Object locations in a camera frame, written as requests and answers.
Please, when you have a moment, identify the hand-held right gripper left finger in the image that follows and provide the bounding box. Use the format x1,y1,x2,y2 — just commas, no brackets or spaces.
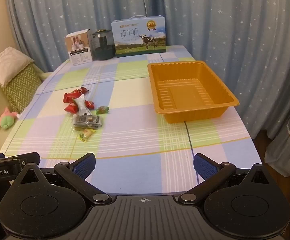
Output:
17,152,112,204

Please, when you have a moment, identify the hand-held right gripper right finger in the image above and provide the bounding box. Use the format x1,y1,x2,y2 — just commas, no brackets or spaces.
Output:
177,152,272,204

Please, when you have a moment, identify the yellow green wrapped candy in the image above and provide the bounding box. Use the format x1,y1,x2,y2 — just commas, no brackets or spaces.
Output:
79,128,97,143

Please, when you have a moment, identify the pink green plush toy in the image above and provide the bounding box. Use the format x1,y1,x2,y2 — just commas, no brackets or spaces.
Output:
0,107,21,130

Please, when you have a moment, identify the clear dark snack packet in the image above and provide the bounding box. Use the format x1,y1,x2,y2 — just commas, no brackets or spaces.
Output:
71,114,103,131

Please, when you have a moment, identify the pastel checked tablecloth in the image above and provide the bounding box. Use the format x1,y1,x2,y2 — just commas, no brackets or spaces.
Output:
3,45,264,197

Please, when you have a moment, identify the white snack packet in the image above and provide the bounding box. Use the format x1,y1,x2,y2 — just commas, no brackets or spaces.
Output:
72,95,89,117

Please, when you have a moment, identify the green zigzag cushion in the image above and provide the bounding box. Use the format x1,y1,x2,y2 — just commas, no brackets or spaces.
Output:
3,61,43,113

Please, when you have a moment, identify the orange plastic tray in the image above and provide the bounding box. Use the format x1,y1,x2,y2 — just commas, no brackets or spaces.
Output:
147,60,240,124

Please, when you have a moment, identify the blue lace-trimmed cloth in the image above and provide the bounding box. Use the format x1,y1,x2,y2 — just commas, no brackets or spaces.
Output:
264,116,290,178

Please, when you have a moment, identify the beige quilted cushion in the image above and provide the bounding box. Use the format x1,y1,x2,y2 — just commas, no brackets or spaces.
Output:
0,47,34,87

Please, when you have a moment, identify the white product box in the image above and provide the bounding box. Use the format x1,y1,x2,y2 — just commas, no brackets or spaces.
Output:
64,29,94,66

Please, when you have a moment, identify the dark translucent humidifier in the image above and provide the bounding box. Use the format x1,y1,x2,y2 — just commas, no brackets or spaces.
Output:
89,29,116,61

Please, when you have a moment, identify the blue starred curtain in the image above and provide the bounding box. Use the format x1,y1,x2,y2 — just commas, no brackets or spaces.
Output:
4,0,290,140

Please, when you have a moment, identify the blue milk carton box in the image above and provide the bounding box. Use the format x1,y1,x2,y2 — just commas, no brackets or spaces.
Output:
111,15,167,58

